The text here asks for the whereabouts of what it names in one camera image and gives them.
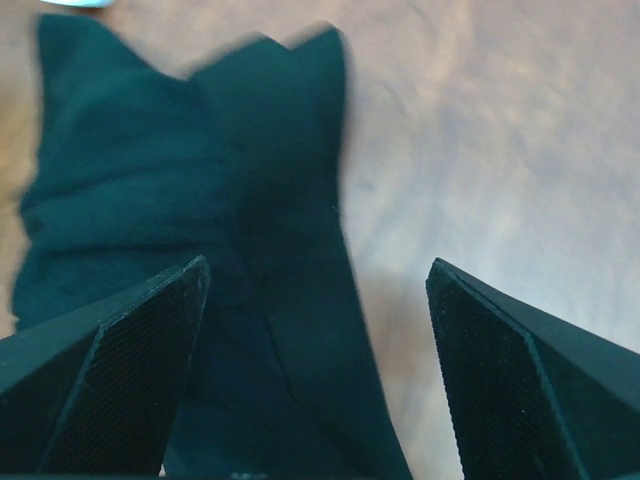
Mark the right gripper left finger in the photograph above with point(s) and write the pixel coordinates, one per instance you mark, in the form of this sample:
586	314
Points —
96	391

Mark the black underwear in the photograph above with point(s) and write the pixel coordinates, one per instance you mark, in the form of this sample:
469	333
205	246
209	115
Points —
138	171

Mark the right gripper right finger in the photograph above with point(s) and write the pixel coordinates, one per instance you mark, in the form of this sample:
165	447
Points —
531	396

